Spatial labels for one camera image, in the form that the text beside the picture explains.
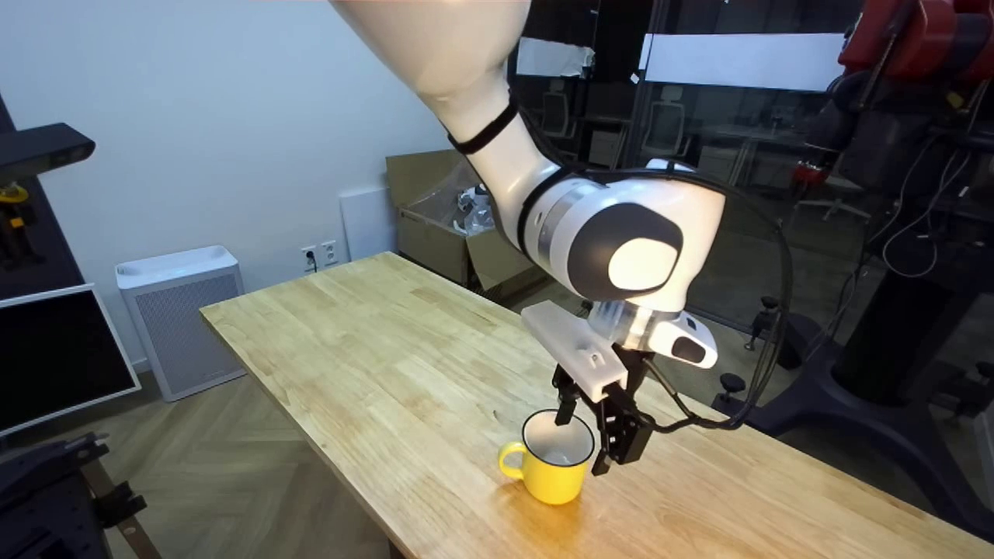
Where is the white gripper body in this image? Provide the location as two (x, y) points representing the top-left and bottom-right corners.
(523, 301), (629, 400)

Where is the yellow enamel mug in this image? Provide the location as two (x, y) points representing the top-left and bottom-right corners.
(496, 409), (596, 506)

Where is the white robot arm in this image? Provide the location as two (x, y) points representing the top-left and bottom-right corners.
(328, 0), (723, 473)

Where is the open cardboard box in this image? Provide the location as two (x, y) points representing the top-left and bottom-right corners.
(384, 153), (545, 301)

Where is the black shelf unit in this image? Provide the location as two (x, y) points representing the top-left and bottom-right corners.
(0, 99), (140, 438)

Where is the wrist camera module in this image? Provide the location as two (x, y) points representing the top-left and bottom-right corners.
(650, 310), (716, 369)

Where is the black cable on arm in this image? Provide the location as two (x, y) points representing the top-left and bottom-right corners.
(617, 165), (796, 433)

